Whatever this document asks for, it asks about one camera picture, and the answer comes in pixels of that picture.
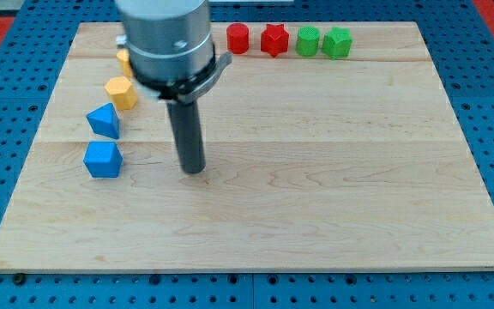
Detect blue cube block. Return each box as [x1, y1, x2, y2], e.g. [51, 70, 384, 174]
[83, 141, 123, 178]

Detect grey clamp bracket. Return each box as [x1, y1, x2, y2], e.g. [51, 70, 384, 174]
[135, 51, 232, 105]

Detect yellow block behind arm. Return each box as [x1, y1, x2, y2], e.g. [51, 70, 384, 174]
[116, 48, 134, 77]

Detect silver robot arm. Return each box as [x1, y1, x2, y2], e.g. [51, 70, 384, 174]
[115, 0, 216, 91]

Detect green star block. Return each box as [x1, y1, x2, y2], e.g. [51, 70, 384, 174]
[322, 27, 352, 60]

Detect blue triangle block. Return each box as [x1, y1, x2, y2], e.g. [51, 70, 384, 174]
[86, 103, 120, 139]

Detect green cylinder block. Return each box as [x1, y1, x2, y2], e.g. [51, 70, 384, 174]
[295, 26, 320, 57]

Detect yellow hexagon block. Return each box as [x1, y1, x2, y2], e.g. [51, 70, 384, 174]
[104, 76, 137, 111]

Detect red star block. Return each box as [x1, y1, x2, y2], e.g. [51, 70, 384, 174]
[260, 24, 290, 58]

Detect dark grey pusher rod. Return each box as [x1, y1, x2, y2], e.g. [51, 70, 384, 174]
[166, 101, 206, 174]

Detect wooden board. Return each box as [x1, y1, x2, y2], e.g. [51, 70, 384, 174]
[0, 21, 494, 274]

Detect red cylinder block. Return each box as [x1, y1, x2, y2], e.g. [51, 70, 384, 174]
[226, 22, 250, 54]

